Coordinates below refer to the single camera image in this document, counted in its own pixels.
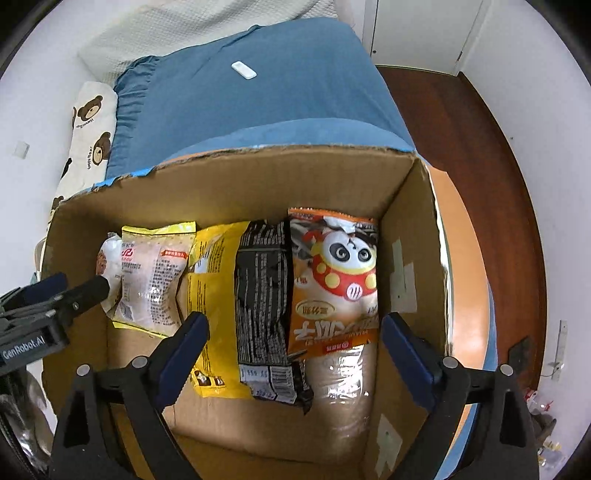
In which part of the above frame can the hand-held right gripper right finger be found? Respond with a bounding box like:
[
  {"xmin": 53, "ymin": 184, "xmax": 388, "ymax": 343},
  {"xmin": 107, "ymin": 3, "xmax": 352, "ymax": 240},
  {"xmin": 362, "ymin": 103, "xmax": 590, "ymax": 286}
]
[{"xmin": 379, "ymin": 311, "xmax": 541, "ymax": 480}]

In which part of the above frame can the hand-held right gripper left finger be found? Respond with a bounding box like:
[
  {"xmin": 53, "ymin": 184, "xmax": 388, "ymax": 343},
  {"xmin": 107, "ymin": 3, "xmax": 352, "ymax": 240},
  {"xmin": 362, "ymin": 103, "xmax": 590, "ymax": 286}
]
[{"xmin": 50, "ymin": 311, "xmax": 211, "ymax": 480}]

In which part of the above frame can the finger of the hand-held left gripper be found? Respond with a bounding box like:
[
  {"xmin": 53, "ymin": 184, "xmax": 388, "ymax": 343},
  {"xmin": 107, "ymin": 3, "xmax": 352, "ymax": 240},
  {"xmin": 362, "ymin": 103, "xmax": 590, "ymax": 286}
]
[
  {"xmin": 50, "ymin": 276, "xmax": 110, "ymax": 320},
  {"xmin": 0, "ymin": 272, "xmax": 68, "ymax": 315}
]

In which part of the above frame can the white red-print snack packet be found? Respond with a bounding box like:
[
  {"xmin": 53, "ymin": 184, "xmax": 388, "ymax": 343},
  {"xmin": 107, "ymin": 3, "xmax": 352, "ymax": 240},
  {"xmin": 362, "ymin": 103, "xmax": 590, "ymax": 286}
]
[{"xmin": 96, "ymin": 233, "xmax": 123, "ymax": 317}]

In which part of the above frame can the yellow snack packet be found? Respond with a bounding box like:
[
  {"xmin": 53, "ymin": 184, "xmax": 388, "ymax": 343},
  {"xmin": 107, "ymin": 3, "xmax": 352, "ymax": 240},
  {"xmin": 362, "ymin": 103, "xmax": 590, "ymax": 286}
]
[{"xmin": 178, "ymin": 222, "xmax": 259, "ymax": 400}]

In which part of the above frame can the white cookie packet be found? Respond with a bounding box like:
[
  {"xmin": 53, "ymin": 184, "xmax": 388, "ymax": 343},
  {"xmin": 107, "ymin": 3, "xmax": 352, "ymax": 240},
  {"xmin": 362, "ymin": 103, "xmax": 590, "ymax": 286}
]
[{"xmin": 111, "ymin": 222, "xmax": 197, "ymax": 335}]

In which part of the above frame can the black snack packet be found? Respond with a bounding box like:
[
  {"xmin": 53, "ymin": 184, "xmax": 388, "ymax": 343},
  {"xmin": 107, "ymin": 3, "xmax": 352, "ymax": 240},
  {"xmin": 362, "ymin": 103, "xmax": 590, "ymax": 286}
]
[{"xmin": 233, "ymin": 219, "xmax": 315, "ymax": 414}]

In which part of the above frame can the orange panda snack packet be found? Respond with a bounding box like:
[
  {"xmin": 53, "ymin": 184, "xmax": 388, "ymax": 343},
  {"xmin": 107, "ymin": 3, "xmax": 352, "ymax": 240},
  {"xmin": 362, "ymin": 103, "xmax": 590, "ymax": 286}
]
[{"xmin": 286, "ymin": 207, "xmax": 382, "ymax": 444}]

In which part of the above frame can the cardboard box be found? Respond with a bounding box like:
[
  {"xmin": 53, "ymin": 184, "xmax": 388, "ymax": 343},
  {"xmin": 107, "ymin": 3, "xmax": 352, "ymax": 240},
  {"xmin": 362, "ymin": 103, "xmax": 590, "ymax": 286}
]
[{"xmin": 39, "ymin": 143, "xmax": 451, "ymax": 480}]

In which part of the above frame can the crinkled plastic bag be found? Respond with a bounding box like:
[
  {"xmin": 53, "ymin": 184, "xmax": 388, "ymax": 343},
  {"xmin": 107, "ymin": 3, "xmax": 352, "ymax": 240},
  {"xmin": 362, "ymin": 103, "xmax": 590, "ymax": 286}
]
[{"xmin": 0, "ymin": 369, "xmax": 54, "ymax": 468}]

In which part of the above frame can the clear plastic bag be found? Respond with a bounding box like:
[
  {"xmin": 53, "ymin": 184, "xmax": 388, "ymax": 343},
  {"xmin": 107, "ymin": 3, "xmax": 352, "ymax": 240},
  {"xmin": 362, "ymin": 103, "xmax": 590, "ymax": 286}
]
[{"xmin": 526, "ymin": 388, "xmax": 565, "ymax": 468}]

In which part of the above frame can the bear print pillow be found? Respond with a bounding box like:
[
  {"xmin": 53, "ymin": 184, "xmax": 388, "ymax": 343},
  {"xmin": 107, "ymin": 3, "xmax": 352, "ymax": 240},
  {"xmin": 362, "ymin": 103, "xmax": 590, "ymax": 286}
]
[{"xmin": 51, "ymin": 82, "xmax": 118, "ymax": 210}]

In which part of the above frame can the blue bed sheet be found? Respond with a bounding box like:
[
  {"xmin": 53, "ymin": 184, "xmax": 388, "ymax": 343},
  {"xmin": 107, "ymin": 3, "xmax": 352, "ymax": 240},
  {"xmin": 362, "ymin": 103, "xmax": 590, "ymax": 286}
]
[{"xmin": 105, "ymin": 17, "xmax": 416, "ymax": 183}]

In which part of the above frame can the white door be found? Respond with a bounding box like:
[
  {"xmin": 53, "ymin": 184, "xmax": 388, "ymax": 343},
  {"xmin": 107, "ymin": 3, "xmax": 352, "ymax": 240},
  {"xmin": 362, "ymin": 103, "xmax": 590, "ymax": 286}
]
[{"xmin": 362, "ymin": 0, "xmax": 490, "ymax": 75}]

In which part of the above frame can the white wall outlet with cable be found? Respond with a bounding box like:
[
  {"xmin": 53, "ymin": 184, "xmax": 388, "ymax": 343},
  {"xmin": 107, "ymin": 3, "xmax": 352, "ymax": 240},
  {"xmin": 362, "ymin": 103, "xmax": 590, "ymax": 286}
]
[{"xmin": 551, "ymin": 319, "xmax": 570, "ymax": 381}]

